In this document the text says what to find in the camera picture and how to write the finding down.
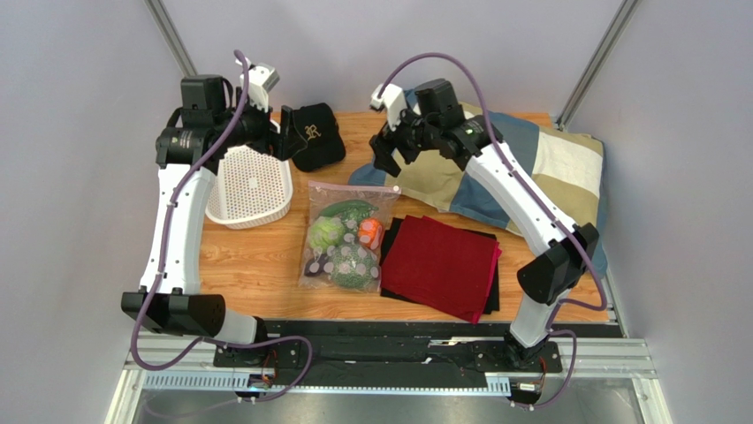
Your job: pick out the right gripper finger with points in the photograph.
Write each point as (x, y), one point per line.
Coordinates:
(409, 153)
(383, 149)

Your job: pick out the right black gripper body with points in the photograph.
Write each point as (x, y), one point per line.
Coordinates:
(394, 140)

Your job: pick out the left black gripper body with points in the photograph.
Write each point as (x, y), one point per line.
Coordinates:
(253, 131)

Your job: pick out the green toy chili pepper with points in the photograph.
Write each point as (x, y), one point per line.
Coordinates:
(343, 206)

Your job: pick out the green toy cabbage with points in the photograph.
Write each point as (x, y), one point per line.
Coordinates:
(325, 232)

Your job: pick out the clear zip top bag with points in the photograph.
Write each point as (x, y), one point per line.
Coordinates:
(321, 195)

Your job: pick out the green netted toy melon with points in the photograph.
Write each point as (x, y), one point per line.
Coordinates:
(354, 267)

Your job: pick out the purple toy eggplant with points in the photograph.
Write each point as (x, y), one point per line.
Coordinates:
(321, 264)

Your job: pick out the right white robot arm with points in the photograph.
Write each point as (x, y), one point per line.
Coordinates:
(563, 249)

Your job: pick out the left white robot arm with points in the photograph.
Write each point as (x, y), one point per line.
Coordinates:
(188, 152)

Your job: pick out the black baseball cap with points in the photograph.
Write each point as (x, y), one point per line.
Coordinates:
(318, 126)

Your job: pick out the white plastic basket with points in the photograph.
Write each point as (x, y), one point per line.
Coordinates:
(251, 189)

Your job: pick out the red folded cloth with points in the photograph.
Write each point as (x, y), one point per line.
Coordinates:
(442, 267)

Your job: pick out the checked blue beige pillow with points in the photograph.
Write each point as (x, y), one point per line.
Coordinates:
(567, 167)

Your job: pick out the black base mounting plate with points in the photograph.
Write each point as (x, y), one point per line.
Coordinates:
(406, 355)

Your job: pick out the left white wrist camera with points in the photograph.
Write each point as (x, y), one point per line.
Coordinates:
(262, 79)

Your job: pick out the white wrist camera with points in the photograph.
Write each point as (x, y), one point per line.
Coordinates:
(392, 100)
(262, 79)

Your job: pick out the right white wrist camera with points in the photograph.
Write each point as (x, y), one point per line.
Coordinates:
(392, 100)

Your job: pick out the left corner aluminium post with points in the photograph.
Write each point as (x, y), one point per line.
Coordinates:
(170, 33)

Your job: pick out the corner aluminium post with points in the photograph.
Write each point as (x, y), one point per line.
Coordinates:
(619, 23)
(170, 33)

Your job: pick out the right corner aluminium post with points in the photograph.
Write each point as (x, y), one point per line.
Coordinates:
(619, 23)

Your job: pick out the aluminium frame rail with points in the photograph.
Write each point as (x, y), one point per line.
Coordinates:
(609, 378)

